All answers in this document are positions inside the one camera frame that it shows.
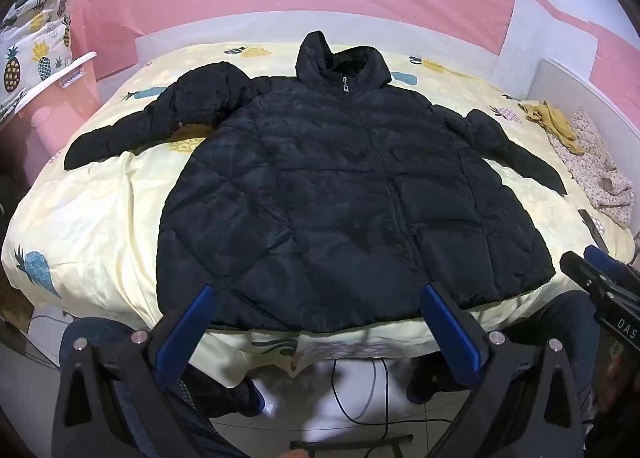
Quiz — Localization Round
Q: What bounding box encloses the pineapple print quilt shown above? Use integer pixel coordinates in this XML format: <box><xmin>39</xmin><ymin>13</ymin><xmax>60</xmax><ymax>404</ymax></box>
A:
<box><xmin>0</xmin><ymin>0</ymin><xmax>76</xmax><ymax>125</ymax></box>

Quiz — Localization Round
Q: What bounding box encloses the yellow pineapple print bed sheet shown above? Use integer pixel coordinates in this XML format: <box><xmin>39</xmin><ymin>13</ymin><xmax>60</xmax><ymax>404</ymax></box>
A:
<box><xmin>1</xmin><ymin>40</ymin><xmax>636</xmax><ymax>379</ymax></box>

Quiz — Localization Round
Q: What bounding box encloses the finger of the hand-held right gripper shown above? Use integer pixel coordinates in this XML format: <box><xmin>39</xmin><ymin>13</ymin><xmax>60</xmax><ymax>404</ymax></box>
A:
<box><xmin>584</xmin><ymin>244</ymin><xmax>640</xmax><ymax>289</ymax></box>
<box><xmin>559</xmin><ymin>250</ymin><xmax>618</xmax><ymax>309</ymax></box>

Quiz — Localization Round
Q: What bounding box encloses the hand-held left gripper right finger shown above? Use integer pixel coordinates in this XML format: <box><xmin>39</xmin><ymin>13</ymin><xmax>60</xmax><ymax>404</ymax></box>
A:
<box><xmin>421</xmin><ymin>282</ymin><xmax>586</xmax><ymax>458</ymax></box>

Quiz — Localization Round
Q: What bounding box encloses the black floor cable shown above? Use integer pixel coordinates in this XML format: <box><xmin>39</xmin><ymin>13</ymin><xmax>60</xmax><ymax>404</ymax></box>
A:
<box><xmin>330</xmin><ymin>357</ymin><xmax>453</xmax><ymax>428</ymax></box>

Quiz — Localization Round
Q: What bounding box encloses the person's right leg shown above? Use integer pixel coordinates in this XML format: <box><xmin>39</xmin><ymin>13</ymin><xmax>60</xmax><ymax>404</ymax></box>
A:
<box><xmin>542</xmin><ymin>290</ymin><xmax>602</xmax><ymax>391</ymax></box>

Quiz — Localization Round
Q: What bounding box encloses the floral print cloth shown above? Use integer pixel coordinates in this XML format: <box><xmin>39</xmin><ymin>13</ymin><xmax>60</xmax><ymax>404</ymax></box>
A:
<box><xmin>547</xmin><ymin>106</ymin><xmax>636</xmax><ymax>229</ymax></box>

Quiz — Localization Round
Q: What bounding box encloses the black puffer jacket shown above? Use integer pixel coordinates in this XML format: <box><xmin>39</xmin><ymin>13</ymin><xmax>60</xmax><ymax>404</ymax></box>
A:
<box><xmin>64</xmin><ymin>30</ymin><xmax>568</xmax><ymax>333</ymax></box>

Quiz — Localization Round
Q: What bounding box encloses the person's right hand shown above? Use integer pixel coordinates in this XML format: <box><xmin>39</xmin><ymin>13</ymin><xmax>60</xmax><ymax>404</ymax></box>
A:
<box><xmin>597</xmin><ymin>349</ymin><xmax>632</xmax><ymax>415</ymax></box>

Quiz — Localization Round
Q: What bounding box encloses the dark blue shoe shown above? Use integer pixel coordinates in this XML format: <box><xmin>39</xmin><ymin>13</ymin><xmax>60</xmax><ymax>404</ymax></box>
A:
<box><xmin>406</xmin><ymin>353</ymin><xmax>451</xmax><ymax>405</ymax></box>
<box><xmin>187</xmin><ymin>367</ymin><xmax>267</xmax><ymax>420</ymax></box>

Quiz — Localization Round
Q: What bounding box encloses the mustard yellow cloth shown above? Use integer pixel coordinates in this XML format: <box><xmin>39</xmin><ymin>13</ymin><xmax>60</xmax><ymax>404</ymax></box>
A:
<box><xmin>520</xmin><ymin>100</ymin><xmax>586</xmax><ymax>156</ymax></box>

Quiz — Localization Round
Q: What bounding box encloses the pink plastic storage box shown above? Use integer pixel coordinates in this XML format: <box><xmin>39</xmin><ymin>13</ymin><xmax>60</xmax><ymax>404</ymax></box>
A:
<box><xmin>14</xmin><ymin>52</ymin><xmax>101</xmax><ymax>143</ymax></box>

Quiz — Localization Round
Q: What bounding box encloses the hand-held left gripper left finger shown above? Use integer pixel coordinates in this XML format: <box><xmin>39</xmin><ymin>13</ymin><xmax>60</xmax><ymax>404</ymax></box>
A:
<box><xmin>57</xmin><ymin>283</ymin><xmax>218</xmax><ymax>458</ymax></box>

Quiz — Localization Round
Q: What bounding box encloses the black metal frame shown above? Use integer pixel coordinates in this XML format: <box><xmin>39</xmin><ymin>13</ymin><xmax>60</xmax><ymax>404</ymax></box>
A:
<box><xmin>289</xmin><ymin>432</ymin><xmax>416</xmax><ymax>458</ymax></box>

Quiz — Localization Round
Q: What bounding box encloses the dark phone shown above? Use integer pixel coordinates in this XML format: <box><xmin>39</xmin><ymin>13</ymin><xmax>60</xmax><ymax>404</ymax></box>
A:
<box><xmin>577</xmin><ymin>209</ymin><xmax>608</xmax><ymax>255</ymax></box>

